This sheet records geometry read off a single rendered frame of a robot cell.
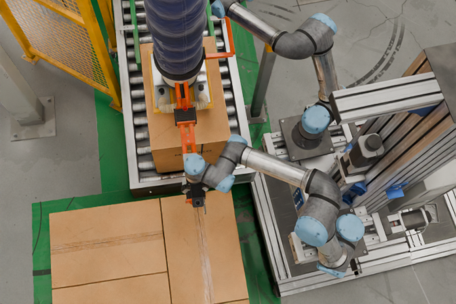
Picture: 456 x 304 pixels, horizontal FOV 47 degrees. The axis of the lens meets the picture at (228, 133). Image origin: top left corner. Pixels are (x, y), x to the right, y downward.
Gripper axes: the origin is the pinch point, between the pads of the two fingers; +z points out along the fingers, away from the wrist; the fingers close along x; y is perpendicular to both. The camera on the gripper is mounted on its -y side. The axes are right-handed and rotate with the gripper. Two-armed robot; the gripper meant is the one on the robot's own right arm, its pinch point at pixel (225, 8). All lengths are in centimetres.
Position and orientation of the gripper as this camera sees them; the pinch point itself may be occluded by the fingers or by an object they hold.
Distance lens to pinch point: 262.8
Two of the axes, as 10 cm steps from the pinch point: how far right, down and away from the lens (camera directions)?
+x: 9.9, -1.3, 1.0
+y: 1.5, 9.3, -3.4
